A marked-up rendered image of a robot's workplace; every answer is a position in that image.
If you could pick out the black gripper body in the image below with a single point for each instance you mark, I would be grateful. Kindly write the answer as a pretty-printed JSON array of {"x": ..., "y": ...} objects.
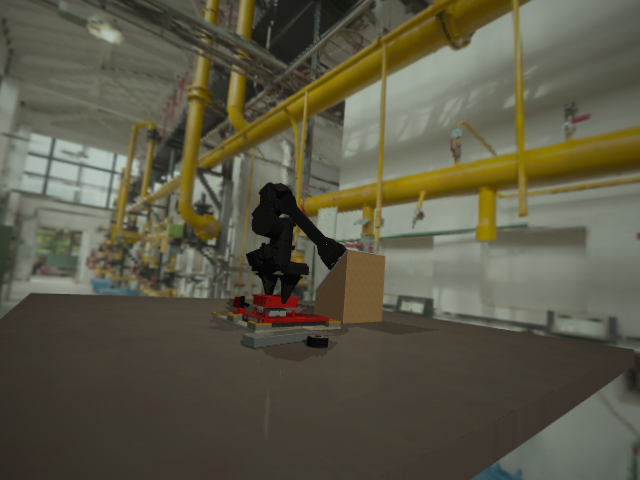
[{"x": 283, "y": 262}]

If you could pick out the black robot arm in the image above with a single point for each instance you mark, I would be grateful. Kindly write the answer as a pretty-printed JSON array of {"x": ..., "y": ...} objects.
[{"x": 277, "y": 199}]

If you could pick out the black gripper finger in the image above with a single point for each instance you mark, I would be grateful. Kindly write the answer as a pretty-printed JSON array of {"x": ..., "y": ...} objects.
[
  {"x": 288, "y": 284},
  {"x": 269, "y": 282}
]

